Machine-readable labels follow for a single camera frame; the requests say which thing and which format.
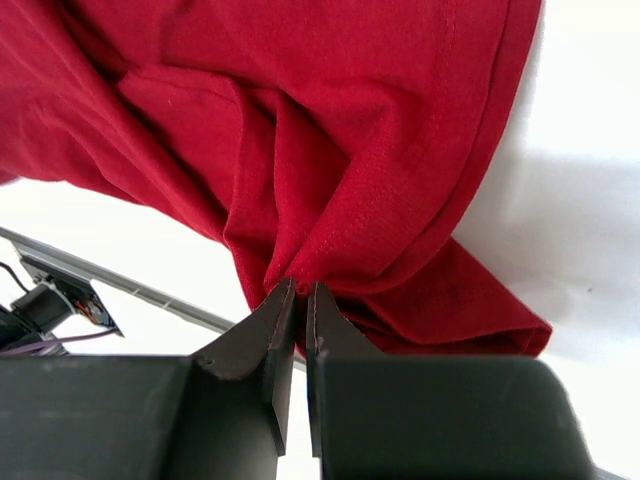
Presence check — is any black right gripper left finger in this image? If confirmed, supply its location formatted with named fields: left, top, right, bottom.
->
left=1, top=280, right=295, bottom=479

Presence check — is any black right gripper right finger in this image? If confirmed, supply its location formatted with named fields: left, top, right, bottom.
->
left=306, top=284, right=596, bottom=479

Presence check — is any red t shirt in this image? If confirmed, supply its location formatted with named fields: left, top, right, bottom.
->
left=1, top=1, right=551, bottom=356

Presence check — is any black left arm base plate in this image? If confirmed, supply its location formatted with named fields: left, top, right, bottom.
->
left=1, top=263, right=122, bottom=356

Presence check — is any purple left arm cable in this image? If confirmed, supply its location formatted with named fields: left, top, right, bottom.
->
left=0, top=327, right=119, bottom=357

